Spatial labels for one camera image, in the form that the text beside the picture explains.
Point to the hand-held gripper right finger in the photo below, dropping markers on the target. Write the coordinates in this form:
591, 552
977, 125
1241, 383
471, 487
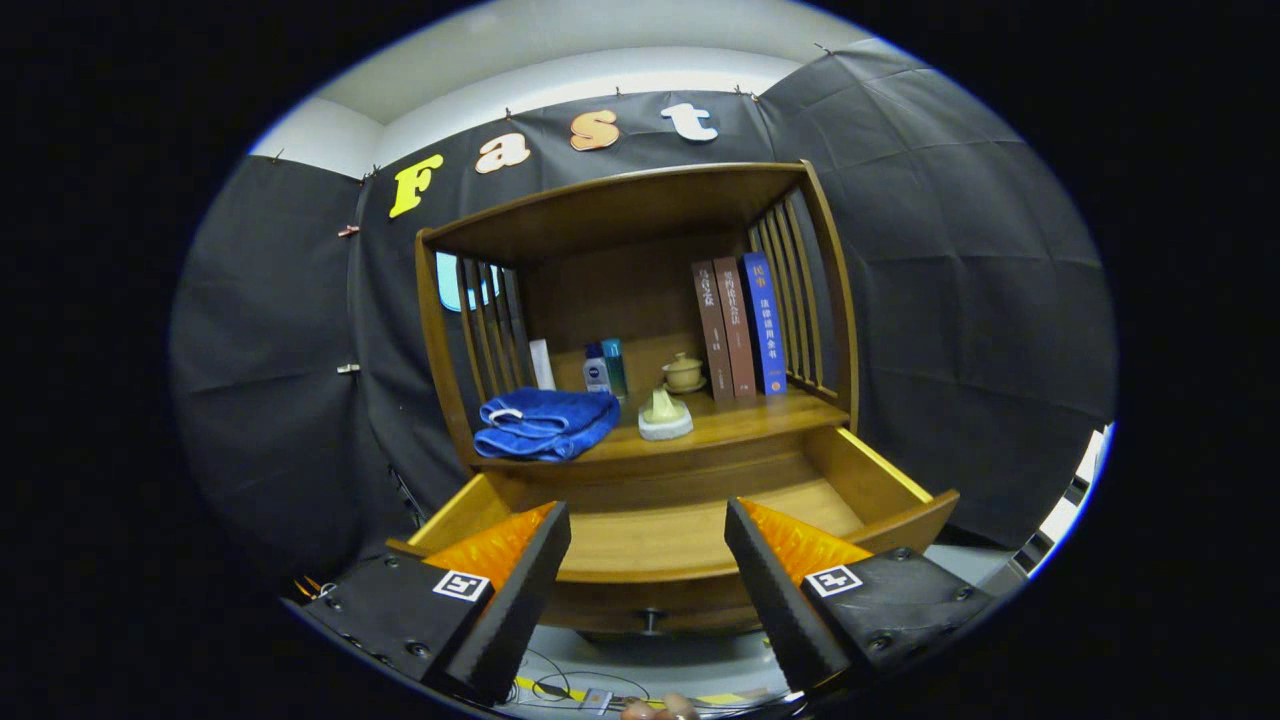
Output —
778, 605

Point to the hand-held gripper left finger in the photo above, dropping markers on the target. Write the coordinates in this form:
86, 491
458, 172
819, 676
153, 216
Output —
510, 605

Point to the wooden drawer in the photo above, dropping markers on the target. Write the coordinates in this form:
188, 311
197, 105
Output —
650, 540

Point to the green soap bar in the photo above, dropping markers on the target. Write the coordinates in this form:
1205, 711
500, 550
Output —
664, 407

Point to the black drawer knob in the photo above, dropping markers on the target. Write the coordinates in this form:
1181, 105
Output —
651, 620

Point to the wooden countertop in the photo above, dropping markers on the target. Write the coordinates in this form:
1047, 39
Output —
740, 420

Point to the wooden cabinet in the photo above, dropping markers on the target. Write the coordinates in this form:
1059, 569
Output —
620, 290

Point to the blue folded towel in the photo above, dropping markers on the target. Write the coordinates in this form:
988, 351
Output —
545, 425

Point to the beige saucer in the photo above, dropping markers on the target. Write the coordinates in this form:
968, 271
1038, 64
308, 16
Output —
684, 389

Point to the white tube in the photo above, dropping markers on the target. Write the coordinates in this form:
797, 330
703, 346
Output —
542, 365

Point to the white bottle with blue cap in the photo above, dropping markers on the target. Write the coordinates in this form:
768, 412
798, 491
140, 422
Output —
596, 372

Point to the beige lidded tea cup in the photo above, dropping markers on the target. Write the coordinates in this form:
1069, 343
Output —
684, 370

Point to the teal bottle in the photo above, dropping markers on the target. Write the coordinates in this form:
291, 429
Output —
615, 368

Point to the reddish brown book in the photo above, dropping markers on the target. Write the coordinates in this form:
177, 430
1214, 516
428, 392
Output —
737, 330

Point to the blue book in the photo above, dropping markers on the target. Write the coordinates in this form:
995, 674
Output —
765, 325

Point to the dark brown book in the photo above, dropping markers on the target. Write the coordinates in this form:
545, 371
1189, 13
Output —
712, 330

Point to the black backdrop cloth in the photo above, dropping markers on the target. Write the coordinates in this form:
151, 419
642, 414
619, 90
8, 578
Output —
950, 300

